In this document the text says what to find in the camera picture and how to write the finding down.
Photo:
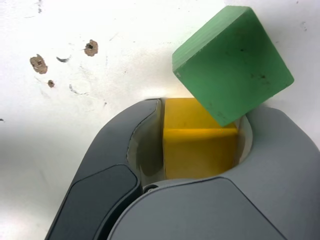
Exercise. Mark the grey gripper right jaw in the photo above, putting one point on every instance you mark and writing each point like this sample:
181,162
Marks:
225,212

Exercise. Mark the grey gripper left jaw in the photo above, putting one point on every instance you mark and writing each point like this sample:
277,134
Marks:
105,175

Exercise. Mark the yellow cube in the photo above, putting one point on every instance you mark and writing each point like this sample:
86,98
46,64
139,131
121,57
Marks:
197,150

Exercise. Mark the green cube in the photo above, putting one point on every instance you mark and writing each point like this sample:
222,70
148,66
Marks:
232,67

